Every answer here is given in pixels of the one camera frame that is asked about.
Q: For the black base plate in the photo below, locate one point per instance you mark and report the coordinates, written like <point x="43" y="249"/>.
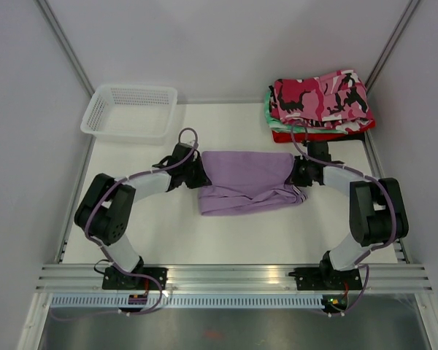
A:
<point x="115" y="280"/>
<point x="314" y="279"/>

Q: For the white plastic basket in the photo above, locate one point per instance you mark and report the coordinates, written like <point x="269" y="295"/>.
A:
<point x="130" y="113"/>

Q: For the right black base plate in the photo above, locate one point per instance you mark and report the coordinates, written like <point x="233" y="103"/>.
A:
<point x="314" y="279"/>

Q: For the right aluminium frame post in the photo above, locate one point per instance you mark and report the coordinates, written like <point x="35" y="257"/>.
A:
<point x="396" y="34"/>

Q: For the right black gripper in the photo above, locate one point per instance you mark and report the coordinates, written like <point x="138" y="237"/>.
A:
<point x="294" y="179"/>

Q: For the pink camouflage trousers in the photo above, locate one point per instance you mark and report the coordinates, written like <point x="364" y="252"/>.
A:
<point x="323" y="102"/>

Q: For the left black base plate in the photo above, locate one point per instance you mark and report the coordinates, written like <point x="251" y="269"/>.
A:
<point x="115" y="280"/>

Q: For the white slotted cable duct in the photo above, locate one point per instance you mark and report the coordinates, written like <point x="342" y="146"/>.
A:
<point x="104" y="300"/>

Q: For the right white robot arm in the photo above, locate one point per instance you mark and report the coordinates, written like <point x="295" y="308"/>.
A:
<point x="377" y="218"/>

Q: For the aluminium frame post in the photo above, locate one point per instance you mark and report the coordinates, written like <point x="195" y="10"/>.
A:
<point x="396" y="34"/>
<point x="60" y="36"/>

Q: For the red folded trousers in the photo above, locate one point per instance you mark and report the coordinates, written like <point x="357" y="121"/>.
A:
<point x="348" y="128"/>

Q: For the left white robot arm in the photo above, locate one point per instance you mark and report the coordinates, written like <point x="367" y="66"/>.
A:
<point x="105" y="209"/>

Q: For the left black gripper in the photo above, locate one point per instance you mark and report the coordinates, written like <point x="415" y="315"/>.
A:
<point x="202" y="180"/>

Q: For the green tie-dye folded trousers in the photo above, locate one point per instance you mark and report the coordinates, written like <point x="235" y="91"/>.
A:
<point x="276" y="125"/>

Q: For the left aluminium frame post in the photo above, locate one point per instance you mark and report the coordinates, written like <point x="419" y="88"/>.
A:
<point x="60" y="36"/>

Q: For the lilac trousers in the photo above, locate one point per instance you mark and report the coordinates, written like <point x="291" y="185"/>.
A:
<point x="247" y="182"/>

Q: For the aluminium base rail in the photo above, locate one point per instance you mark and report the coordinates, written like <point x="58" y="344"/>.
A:
<point x="235" y="279"/>

